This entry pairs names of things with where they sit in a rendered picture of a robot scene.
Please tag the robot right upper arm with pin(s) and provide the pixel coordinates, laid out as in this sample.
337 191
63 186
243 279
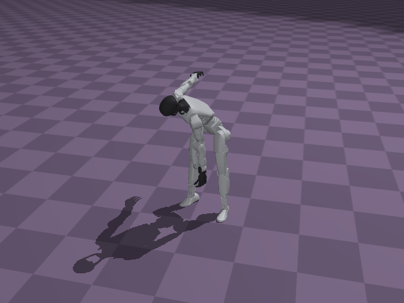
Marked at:
181 90

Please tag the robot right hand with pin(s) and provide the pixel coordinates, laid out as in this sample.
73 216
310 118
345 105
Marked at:
198 73

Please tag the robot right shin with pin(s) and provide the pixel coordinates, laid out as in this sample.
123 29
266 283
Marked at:
192 178

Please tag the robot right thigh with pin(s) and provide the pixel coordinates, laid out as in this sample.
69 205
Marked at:
192 151

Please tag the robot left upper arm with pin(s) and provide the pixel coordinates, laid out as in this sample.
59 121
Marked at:
196 126

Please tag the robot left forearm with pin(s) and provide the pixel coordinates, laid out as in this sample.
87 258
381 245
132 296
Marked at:
201 157

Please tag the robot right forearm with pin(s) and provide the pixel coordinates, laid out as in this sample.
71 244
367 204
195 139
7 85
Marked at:
192 80

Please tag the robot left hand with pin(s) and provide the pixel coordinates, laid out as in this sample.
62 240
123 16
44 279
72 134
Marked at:
201 178

